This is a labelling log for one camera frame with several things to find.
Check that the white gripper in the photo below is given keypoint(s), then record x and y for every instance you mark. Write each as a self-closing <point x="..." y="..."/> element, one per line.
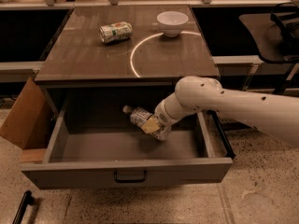
<point x="162" y="117"/>

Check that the grey open top drawer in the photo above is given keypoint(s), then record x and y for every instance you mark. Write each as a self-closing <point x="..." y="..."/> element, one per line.
<point x="91" y="141"/>

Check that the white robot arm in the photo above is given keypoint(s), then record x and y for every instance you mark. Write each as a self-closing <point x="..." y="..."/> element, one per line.
<point x="275" y="115"/>

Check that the brown cardboard box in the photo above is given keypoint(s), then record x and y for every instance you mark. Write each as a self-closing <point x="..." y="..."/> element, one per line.
<point x="29" y="123"/>

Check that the white bowl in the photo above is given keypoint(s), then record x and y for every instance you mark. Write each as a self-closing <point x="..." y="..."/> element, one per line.
<point x="172" y="23"/>

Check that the clear plastic water bottle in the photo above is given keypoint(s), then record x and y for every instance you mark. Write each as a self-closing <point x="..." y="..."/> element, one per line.
<point x="138" y="116"/>

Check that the black drawer slide rail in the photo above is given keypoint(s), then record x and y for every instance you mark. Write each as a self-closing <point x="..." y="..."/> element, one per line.
<point x="229" y="151"/>

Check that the crushed green soda can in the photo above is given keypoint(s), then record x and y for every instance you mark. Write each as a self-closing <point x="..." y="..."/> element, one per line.
<point x="115" y="32"/>

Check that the black drawer handle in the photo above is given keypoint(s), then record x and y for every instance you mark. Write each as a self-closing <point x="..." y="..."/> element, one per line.
<point x="130" y="177"/>

